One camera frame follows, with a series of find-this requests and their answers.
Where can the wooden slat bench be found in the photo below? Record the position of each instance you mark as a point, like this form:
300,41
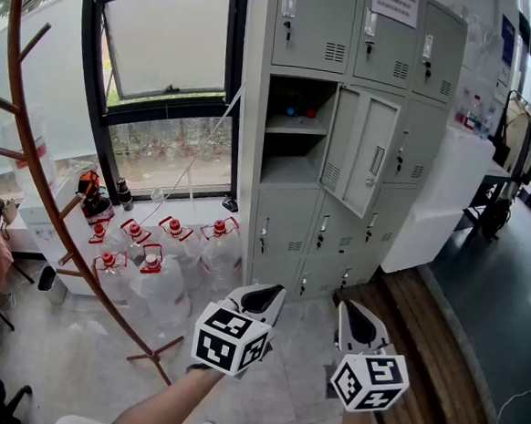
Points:
432,357

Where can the large black window frame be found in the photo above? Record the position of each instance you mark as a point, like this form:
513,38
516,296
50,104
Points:
88,55

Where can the blue round object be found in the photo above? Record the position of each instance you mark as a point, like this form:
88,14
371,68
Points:
291,111

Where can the thin white window rod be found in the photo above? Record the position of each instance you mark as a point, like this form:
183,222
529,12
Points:
209,138

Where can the person's left forearm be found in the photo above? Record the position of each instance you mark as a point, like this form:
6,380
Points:
168,400

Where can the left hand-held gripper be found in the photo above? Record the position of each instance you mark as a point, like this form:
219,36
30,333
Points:
230,341

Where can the brown wooden coat rack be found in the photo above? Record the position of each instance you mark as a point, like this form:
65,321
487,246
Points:
15,27

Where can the blue wall poster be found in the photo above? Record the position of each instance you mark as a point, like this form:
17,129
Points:
507,35

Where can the cluster of red-capped water jugs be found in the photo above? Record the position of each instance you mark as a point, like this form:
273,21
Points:
163,290

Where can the clear plastic bottle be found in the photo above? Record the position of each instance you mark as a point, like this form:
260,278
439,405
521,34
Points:
485,125
460,113

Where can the white cabinet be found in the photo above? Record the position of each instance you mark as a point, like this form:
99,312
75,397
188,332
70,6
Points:
445,198

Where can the white paper notice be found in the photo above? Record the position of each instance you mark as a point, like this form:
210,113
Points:
396,6

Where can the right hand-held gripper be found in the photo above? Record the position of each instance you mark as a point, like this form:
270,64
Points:
371,381

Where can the white water dispenser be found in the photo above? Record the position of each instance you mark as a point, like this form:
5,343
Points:
44,230

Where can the small clear cup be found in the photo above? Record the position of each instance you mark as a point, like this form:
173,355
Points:
157,195

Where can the beige hanging garment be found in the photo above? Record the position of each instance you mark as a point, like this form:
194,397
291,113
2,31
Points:
521,135

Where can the grey metal locker cabinet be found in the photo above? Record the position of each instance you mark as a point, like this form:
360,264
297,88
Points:
287,222

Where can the small white waste bin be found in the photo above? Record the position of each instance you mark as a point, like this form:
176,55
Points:
49,283

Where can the dispenser jug with red label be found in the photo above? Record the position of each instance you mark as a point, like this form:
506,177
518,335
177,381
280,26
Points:
30,142

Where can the black metal table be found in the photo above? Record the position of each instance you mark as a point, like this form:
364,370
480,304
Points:
495,174

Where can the grey metal locker door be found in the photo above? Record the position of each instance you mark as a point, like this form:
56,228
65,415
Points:
372,137

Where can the red round object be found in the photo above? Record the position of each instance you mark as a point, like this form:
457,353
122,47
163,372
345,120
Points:
310,113

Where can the small tan bag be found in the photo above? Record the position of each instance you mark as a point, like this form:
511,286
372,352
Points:
8,213

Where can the small black clip device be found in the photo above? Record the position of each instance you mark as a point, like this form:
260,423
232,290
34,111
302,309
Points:
230,203

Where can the small black bottle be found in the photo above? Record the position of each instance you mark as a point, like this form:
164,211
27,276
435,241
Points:
125,195

